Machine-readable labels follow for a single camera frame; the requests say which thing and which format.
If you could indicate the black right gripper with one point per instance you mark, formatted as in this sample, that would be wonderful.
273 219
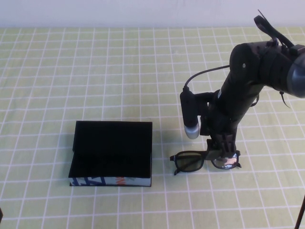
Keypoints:
221 124

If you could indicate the black framed glasses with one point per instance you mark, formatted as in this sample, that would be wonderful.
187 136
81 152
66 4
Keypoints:
188 162

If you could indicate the black glasses case printed side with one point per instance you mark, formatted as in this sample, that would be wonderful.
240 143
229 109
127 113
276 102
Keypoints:
112 140

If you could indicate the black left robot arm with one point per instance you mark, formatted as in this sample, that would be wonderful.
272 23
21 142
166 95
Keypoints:
1 213

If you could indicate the black zip tie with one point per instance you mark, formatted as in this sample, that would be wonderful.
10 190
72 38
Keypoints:
262 13
283 100

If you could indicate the green white checked tablecloth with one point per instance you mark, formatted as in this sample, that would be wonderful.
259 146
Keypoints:
95 71

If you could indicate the right wrist camera black silver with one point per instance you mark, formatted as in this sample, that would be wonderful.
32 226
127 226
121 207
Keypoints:
189 114

